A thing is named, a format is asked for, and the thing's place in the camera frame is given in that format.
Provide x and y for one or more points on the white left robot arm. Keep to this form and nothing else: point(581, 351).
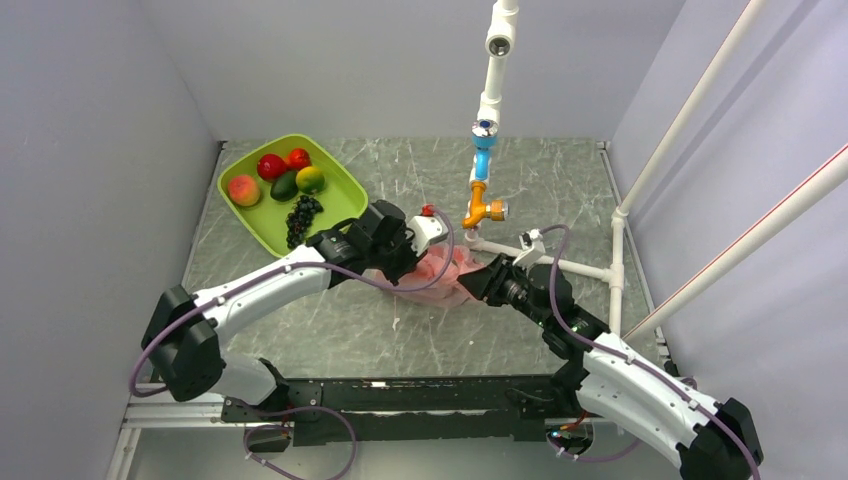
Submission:
point(188, 333)

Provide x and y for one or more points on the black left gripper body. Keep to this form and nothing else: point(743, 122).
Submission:
point(396, 259)

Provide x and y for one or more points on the white pole with red stripe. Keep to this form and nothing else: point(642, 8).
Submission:
point(820, 183)

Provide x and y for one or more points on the white diagonal pole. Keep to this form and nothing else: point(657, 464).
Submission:
point(681, 119)

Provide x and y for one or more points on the yellow green fake mango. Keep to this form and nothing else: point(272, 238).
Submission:
point(310, 180)

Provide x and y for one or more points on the red fake apple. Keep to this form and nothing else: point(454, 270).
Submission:
point(270, 167)

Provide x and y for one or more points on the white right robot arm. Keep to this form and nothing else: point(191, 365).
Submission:
point(702, 437)

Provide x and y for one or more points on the dark green fake avocado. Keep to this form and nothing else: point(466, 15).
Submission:
point(285, 187)

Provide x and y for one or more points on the green plastic tray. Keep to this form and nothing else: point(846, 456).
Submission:
point(342, 198)

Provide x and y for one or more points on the dark fake grape bunch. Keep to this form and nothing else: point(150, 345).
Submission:
point(300, 220)

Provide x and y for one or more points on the white PVC pipe frame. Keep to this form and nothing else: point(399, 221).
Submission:
point(499, 45)

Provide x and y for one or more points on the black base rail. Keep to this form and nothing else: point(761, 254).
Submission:
point(320, 411)

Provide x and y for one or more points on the fake peach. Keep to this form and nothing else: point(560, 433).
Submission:
point(243, 191)

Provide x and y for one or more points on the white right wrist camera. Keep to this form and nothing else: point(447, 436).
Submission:
point(532, 249)

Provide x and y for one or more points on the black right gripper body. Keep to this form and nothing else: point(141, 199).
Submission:
point(506, 283)

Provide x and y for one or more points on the blue and orange faucet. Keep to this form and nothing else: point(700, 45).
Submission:
point(484, 137)

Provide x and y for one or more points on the red fake tomato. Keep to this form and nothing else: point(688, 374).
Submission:
point(298, 159)

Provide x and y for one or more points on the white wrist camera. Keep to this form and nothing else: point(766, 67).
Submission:
point(427, 229)
point(532, 249)

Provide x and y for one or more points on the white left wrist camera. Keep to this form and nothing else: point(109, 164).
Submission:
point(427, 229)

